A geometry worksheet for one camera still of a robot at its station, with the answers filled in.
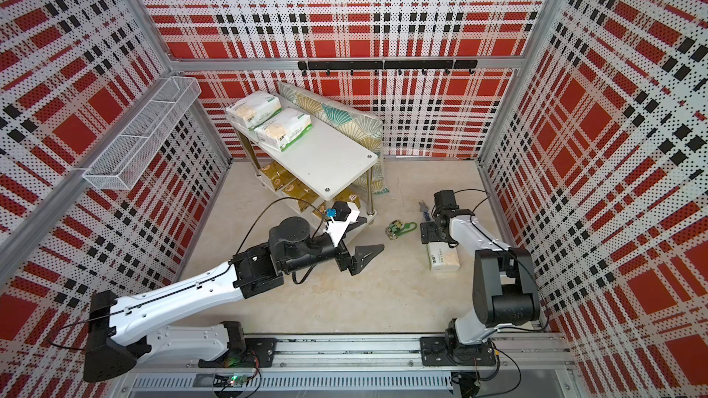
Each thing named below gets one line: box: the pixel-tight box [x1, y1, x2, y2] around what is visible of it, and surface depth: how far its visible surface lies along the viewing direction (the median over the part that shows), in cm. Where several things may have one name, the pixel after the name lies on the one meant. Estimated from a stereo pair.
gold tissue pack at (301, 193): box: [282, 177, 319, 212], surface depth 95 cm
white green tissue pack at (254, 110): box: [225, 91, 283, 131], surface depth 83 cm
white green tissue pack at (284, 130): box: [254, 107, 314, 153], surface depth 77 cm
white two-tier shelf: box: [225, 115, 379, 222], surface depth 77 cm
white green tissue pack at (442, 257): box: [425, 241, 461, 273], surface depth 88 cm
